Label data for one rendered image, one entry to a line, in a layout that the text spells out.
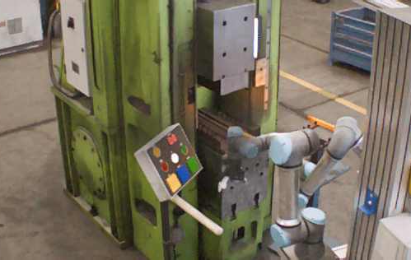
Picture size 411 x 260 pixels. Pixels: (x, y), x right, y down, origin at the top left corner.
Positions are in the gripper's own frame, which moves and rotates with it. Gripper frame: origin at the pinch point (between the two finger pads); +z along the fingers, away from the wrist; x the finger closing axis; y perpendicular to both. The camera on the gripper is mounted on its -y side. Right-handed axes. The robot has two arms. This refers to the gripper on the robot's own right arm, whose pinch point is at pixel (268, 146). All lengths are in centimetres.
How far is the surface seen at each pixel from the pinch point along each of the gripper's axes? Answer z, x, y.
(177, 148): 15, -50, -10
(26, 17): 557, 65, 39
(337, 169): -2, 59, 38
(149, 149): 11, -70, -18
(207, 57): 32, -16, -48
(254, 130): 27.5, 14.1, 5.2
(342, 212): 24, 102, 104
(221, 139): 29.0, -10.1, 3.6
